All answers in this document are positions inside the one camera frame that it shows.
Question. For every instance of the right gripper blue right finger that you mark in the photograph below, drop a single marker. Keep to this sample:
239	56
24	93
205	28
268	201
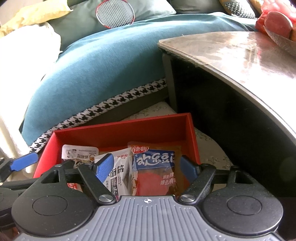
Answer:
200	178

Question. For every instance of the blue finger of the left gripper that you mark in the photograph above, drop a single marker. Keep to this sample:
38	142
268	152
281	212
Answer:
9	166

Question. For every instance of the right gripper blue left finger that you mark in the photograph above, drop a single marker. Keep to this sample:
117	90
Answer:
94	175

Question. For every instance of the red white barcode snack packet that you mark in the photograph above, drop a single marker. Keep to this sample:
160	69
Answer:
73	186

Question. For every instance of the white gluten strip packet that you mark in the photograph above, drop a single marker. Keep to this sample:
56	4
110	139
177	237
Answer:
118	181

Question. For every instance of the blue red tofu snack packet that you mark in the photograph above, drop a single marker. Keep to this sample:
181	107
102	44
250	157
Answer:
153	169

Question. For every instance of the white small snack packet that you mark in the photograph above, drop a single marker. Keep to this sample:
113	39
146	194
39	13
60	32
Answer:
79	154

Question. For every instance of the red cardboard box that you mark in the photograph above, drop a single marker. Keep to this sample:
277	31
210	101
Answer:
176	129

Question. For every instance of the teal sofa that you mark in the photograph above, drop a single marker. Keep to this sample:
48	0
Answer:
107	69

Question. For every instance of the dark coffee table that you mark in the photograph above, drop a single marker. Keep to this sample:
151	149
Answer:
239	88

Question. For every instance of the white towel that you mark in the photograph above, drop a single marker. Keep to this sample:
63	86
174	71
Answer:
26	56

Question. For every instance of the grey green back cushion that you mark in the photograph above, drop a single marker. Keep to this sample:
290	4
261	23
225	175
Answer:
89	17

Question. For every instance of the yellow pillow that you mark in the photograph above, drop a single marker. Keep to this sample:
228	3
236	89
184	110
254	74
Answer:
36	14

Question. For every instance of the glass fruit bowl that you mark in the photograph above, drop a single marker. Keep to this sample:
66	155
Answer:
285	44

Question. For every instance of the red badminton racket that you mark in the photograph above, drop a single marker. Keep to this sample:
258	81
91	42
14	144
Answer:
115	13

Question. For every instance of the dark grey back cushion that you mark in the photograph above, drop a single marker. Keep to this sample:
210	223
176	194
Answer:
197	6

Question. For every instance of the red apple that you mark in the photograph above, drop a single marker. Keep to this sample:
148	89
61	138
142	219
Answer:
278	23

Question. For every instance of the patterned yellow cushion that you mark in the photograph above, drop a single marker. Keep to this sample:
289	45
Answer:
240	8

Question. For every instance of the red plastic bag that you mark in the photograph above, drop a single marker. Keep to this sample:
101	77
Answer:
285	7

